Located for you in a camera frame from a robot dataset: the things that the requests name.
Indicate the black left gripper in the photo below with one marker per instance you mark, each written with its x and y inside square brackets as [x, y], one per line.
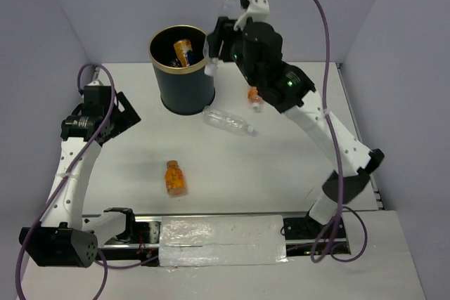
[134, 119]

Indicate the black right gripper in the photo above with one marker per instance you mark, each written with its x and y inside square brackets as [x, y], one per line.
[223, 27]

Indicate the clear bottle blue cap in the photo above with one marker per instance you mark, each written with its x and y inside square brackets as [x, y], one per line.
[218, 43]

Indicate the large orange milk tea bottle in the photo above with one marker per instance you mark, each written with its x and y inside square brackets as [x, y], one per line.
[184, 52]

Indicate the orange bottle with white label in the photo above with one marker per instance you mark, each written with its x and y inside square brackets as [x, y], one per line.
[254, 99]

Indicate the clear crushed bottle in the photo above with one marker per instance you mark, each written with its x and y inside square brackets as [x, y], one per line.
[227, 122]

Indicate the blue label water bottle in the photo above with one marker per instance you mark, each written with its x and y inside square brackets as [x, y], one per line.
[175, 63]

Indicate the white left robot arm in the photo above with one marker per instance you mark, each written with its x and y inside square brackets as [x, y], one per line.
[63, 237]

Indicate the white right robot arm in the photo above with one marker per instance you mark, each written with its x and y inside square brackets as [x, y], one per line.
[293, 94]

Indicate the dark bin with gold rim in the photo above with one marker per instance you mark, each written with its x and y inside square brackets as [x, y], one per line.
[185, 90]

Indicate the small orange juice bottle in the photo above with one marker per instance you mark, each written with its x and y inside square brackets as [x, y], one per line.
[174, 179]

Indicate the silver foil tape patch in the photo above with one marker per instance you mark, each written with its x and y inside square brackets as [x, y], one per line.
[222, 241]

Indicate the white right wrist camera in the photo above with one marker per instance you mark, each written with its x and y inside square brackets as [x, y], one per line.
[257, 10]

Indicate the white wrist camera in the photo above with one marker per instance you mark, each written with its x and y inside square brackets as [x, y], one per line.
[95, 83]
[257, 10]

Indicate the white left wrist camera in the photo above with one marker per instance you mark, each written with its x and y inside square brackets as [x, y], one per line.
[95, 83]

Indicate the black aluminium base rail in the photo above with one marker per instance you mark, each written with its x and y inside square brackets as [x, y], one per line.
[302, 237]

